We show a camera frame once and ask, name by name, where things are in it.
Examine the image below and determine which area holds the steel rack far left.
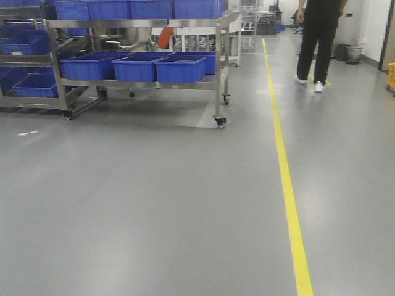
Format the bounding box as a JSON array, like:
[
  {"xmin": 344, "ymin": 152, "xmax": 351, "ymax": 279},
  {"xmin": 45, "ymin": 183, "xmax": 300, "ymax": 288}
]
[{"xmin": 1, "ymin": 1, "xmax": 77, "ymax": 120}]

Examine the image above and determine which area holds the grey trash bin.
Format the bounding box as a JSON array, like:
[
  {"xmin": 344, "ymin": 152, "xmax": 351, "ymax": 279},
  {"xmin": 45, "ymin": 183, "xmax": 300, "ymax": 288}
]
[{"xmin": 345, "ymin": 46, "xmax": 363, "ymax": 65}]

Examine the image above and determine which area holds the steel wheeled cart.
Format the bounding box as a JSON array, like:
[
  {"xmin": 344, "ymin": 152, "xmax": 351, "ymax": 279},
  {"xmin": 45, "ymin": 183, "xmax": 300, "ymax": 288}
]
[{"xmin": 47, "ymin": 12, "xmax": 239, "ymax": 128}]

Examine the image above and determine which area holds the blue bin on cart middle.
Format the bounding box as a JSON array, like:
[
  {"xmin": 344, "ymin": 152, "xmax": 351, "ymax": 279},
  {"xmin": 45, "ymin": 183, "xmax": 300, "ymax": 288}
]
[{"xmin": 112, "ymin": 52, "xmax": 170, "ymax": 82}]

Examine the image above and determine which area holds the blue bin on cart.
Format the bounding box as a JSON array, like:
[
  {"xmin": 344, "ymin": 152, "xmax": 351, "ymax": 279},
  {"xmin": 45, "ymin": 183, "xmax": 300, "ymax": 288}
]
[
  {"xmin": 61, "ymin": 52, "xmax": 133, "ymax": 81},
  {"xmin": 154, "ymin": 52, "xmax": 217, "ymax": 83},
  {"xmin": 112, "ymin": 52, "xmax": 170, "ymax": 82}
]

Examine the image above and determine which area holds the person in black clothes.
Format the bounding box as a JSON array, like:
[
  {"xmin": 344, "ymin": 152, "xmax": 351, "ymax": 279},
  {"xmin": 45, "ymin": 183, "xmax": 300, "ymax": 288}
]
[{"xmin": 296, "ymin": 0, "xmax": 347, "ymax": 93}]

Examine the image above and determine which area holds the yellow mop bucket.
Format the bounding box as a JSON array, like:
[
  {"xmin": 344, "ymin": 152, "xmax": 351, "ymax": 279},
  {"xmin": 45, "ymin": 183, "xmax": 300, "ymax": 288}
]
[{"xmin": 386, "ymin": 62, "xmax": 395, "ymax": 96}]

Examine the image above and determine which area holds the blue bin on cart right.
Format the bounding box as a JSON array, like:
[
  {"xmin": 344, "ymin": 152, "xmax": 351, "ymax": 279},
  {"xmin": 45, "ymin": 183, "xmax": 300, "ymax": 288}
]
[{"xmin": 154, "ymin": 52, "xmax": 217, "ymax": 83}]

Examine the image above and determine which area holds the blue bin on cart left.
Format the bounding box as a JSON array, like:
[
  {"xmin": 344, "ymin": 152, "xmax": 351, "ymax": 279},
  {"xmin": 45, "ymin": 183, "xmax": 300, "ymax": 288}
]
[{"xmin": 61, "ymin": 52, "xmax": 133, "ymax": 81}]

